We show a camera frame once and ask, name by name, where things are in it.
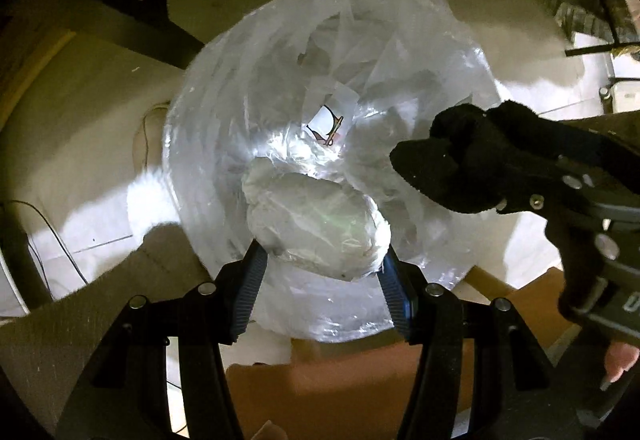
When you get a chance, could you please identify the black fuzzy cloth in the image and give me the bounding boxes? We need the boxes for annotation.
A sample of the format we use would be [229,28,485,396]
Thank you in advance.
[390,101,573,214]

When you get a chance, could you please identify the white tissue wad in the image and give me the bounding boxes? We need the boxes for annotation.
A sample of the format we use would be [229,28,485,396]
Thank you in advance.
[242,157,392,282]

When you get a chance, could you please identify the right hand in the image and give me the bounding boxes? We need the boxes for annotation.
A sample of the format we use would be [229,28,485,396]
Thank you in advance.
[604,342,639,382]

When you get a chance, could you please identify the clear plastic trash bag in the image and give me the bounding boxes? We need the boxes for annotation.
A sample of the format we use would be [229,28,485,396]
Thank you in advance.
[163,0,499,342]

